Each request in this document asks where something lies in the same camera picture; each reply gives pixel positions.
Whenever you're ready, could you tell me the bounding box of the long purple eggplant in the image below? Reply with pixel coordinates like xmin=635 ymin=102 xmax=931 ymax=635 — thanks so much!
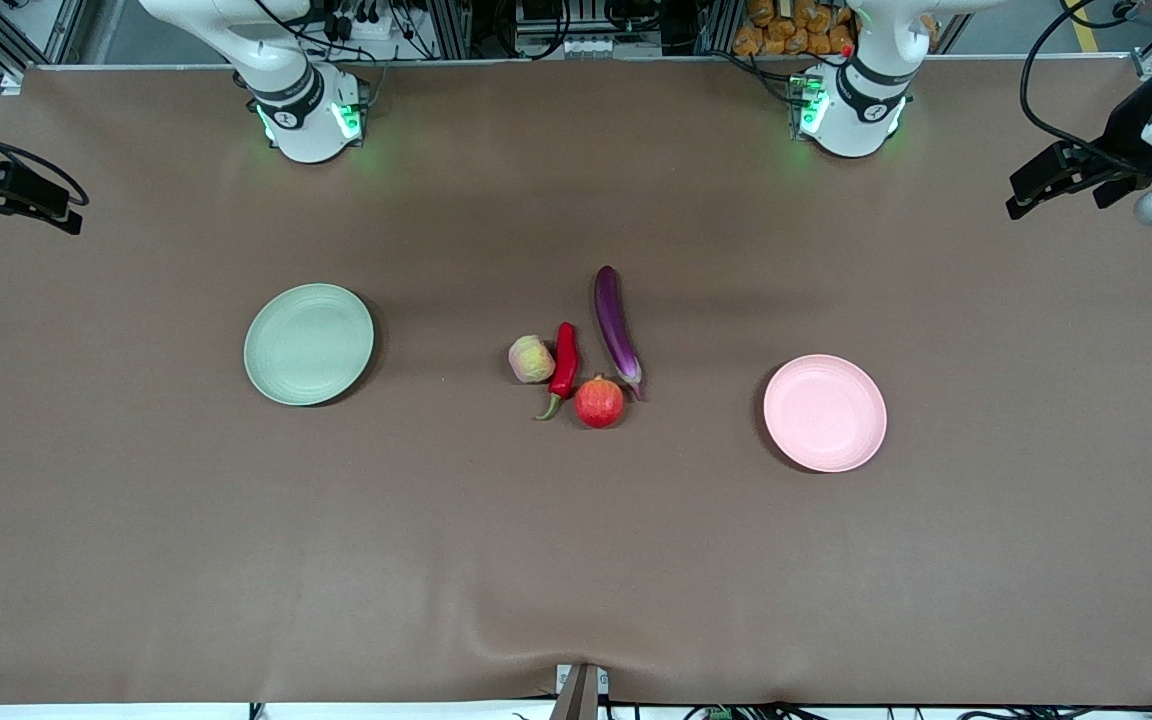
xmin=593 ymin=265 xmax=647 ymax=403

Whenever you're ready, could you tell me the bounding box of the red pomegranate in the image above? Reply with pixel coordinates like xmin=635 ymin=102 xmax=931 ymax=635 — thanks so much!
xmin=574 ymin=373 xmax=626 ymax=429

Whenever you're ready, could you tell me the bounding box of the pale yellow pink fruit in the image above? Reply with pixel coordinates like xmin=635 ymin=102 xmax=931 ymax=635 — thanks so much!
xmin=508 ymin=335 xmax=557 ymax=385

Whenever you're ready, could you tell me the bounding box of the red chili pepper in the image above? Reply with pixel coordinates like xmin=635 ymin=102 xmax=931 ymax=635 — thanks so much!
xmin=534 ymin=321 xmax=581 ymax=422

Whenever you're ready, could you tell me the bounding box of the bag of orange items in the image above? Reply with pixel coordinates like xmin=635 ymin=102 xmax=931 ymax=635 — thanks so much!
xmin=733 ymin=0 xmax=857 ymax=58

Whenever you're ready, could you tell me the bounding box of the pale green round plate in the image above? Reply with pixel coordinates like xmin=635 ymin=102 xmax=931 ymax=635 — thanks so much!
xmin=243 ymin=283 xmax=376 ymax=407

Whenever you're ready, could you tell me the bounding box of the pink round plate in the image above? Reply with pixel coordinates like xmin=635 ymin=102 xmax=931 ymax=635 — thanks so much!
xmin=763 ymin=354 xmax=888 ymax=473

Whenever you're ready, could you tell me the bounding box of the white power strip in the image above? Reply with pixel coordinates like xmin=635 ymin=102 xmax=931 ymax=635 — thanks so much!
xmin=331 ymin=0 xmax=407 ymax=46

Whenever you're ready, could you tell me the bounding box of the brown table cover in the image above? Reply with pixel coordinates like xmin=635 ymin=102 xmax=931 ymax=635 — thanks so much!
xmin=0 ymin=55 xmax=1152 ymax=706

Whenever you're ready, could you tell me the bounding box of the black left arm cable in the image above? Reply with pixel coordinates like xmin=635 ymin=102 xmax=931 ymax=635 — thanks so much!
xmin=1020 ymin=0 xmax=1142 ymax=171

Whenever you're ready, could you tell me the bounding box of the aluminium frame post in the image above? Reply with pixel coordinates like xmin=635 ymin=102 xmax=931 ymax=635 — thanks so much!
xmin=433 ymin=0 xmax=472 ymax=61
xmin=698 ymin=0 xmax=740 ymax=56

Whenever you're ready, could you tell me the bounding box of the grey metal bracket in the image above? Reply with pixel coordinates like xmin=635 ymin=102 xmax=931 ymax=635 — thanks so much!
xmin=554 ymin=663 xmax=610 ymax=720

